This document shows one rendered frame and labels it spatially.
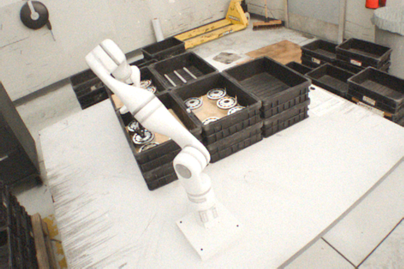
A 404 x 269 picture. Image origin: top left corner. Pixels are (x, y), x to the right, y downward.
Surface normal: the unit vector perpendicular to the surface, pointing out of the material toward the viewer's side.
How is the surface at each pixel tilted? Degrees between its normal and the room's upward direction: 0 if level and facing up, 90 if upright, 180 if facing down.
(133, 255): 0
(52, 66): 90
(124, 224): 0
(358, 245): 0
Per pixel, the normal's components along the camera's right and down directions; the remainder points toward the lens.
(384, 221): -0.16, -0.80
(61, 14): 0.52, 0.42
